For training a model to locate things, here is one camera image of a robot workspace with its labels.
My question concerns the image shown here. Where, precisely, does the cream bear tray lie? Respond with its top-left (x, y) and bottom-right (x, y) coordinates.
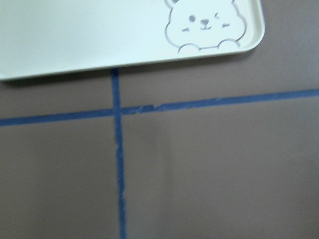
top-left (0, 0), bottom-right (265, 81)

